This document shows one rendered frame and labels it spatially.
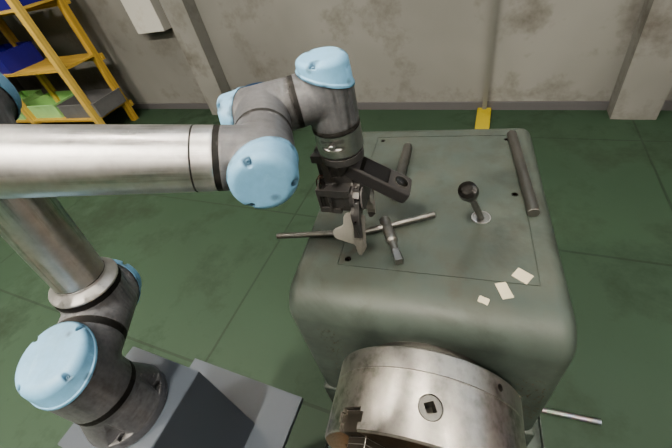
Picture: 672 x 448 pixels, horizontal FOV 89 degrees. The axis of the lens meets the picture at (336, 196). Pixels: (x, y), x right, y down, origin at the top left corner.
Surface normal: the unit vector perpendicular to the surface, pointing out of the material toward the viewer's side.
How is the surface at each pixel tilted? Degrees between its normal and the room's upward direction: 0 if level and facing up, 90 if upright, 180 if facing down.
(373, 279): 0
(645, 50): 90
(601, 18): 90
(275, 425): 0
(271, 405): 0
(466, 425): 23
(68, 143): 36
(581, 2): 90
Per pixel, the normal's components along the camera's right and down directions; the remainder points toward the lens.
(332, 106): 0.18, 0.62
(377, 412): -0.50, -0.71
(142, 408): 0.83, -0.15
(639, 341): -0.18, -0.74
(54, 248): 0.80, 0.35
